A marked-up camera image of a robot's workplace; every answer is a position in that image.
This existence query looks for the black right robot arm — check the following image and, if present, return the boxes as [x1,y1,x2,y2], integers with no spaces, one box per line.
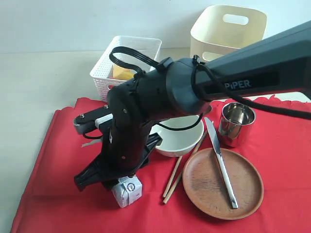
[73,22,311,190]

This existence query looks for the stainless steel cup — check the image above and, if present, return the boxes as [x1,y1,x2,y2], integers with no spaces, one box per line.
[218,102,256,147]

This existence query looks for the yellow lemon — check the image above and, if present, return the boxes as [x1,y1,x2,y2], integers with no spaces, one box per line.
[115,72,134,81]

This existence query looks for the upper wooden chopstick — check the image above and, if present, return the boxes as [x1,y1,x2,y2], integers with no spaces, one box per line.
[163,131,207,198]

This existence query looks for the white woven plastic basket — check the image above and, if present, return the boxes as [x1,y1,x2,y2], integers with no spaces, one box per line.
[90,35,162,101]

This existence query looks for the cream plastic bin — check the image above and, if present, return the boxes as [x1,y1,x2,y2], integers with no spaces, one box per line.
[190,5,267,62]

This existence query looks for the white blue milk carton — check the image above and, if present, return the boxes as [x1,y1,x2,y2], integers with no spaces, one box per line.
[112,175,142,208]

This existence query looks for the silver table knife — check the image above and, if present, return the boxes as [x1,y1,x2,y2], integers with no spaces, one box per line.
[204,117,239,209]

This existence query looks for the wooden chopstick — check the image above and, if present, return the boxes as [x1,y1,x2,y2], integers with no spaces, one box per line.
[163,131,207,198]
[163,170,183,204]

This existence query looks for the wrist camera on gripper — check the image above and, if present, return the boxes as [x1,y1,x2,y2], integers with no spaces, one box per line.
[73,104,113,139]

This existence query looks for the lower wooden chopstick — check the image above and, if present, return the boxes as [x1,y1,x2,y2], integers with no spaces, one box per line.
[163,170,183,204]

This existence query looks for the brown wooden plate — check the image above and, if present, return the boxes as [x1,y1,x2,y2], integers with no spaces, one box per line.
[183,148,264,220]

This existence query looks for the red table cloth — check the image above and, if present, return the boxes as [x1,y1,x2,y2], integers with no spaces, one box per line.
[11,98,311,233]

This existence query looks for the yellow cheese wedge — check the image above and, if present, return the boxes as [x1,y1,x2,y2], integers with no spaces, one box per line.
[112,64,131,78]

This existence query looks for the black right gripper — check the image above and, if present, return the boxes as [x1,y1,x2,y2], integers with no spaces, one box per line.
[73,119,162,191]

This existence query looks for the white ceramic bowl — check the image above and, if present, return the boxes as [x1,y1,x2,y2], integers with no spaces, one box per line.
[150,116,204,157]

